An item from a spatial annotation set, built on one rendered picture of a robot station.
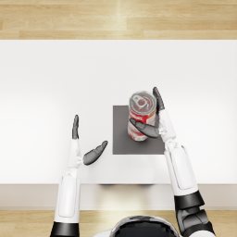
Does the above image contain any dark grey square mat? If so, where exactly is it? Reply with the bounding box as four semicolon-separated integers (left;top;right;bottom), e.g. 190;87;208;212
112;105;166;156

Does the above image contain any dark round robot body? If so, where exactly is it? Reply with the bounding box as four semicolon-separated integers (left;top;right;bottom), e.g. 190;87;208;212
92;214;183;237

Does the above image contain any red and white can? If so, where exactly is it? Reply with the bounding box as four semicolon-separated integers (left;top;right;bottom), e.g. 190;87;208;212
127;90;157;126
127;120;150;143

